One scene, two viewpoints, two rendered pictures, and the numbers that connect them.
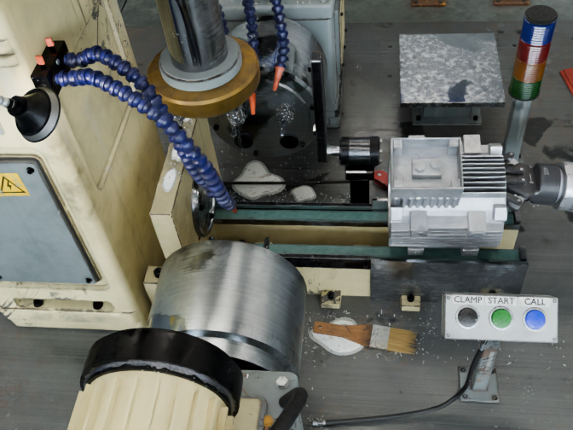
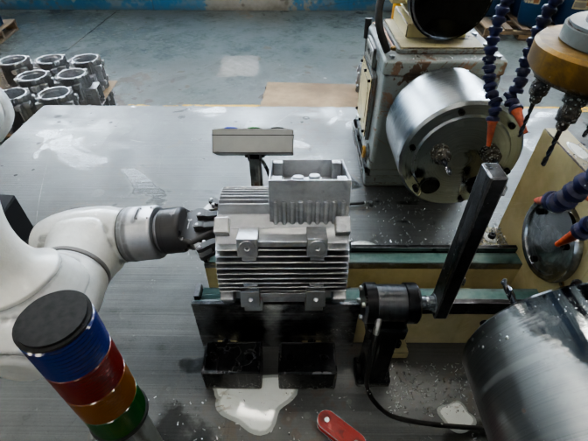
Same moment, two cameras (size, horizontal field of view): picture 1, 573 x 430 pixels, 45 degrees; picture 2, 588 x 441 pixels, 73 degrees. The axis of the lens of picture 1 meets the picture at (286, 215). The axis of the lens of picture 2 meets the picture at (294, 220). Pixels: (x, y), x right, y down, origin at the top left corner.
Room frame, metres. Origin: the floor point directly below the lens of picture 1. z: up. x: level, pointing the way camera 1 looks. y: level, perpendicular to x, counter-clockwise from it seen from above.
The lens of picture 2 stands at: (1.30, -0.37, 1.49)
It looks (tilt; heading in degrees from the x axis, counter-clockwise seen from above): 42 degrees down; 169
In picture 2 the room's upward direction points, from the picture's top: straight up
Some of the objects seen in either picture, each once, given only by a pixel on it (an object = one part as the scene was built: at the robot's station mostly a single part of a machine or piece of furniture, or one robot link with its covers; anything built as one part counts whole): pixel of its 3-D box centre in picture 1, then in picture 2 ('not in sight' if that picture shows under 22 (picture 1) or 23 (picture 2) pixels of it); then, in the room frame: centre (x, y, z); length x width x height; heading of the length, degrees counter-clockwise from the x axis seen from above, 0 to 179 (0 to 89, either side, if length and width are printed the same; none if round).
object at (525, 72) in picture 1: (529, 65); (100, 385); (1.08, -0.53, 1.10); 0.06 x 0.06 x 0.04
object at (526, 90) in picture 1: (525, 82); (113, 404); (1.08, -0.53, 1.05); 0.06 x 0.06 x 0.04
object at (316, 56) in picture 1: (321, 110); (460, 252); (1.00, -0.09, 1.12); 0.04 x 0.03 x 0.26; 79
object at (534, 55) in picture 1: (534, 46); (84, 363); (1.08, -0.53, 1.14); 0.06 x 0.06 x 0.04
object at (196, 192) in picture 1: (205, 199); (548, 238); (0.91, 0.15, 1.02); 0.15 x 0.02 x 0.15; 169
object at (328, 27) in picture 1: (283, 29); not in sight; (1.47, -0.06, 0.99); 0.35 x 0.31 x 0.37; 169
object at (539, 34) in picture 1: (538, 26); (66, 337); (1.08, -0.53, 1.19); 0.06 x 0.06 x 0.04
